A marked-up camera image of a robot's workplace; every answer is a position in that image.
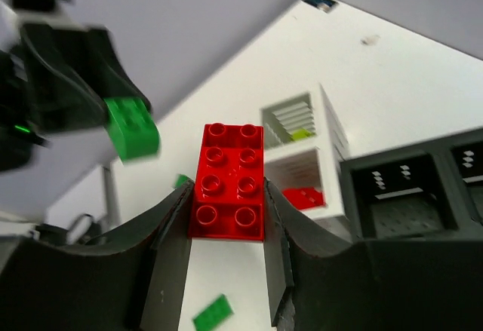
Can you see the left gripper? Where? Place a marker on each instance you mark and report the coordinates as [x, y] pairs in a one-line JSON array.
[[56, 80]]

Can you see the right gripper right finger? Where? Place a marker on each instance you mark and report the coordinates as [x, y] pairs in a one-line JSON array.
[[318, 281]]

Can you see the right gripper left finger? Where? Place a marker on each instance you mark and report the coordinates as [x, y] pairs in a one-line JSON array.
[[130, 278]]

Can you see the red flower lego piece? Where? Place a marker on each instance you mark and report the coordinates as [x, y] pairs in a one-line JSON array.
[[304, 198]]

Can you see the red and green lego stack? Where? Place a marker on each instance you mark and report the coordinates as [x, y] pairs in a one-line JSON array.
[[131, 128]]

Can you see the green 2x2 lego brick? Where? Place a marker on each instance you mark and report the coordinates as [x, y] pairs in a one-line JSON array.
[[180, 180]]

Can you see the red 2x4 lego brick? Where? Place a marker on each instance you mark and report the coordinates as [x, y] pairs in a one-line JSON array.
[[228, 201]]

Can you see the lime curved lego brick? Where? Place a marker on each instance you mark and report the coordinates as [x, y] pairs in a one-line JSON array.
[[301, 134]]

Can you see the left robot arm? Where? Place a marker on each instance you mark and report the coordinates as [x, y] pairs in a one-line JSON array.
[[49, 12]]

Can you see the green 2x4 lego plate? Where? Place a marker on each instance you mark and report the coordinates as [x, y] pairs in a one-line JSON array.
[[213, 315]]

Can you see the white two-compartment container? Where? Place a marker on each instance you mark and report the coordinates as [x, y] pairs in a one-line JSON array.
[[312, 162]]

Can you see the black two-compartment container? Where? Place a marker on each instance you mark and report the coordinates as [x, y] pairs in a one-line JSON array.
[[431, 189]]

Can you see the white paper scrap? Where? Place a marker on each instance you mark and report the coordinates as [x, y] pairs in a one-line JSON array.
[[370, 40]]

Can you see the blue corner label left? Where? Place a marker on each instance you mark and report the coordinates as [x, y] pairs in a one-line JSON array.
[[323, 5]]

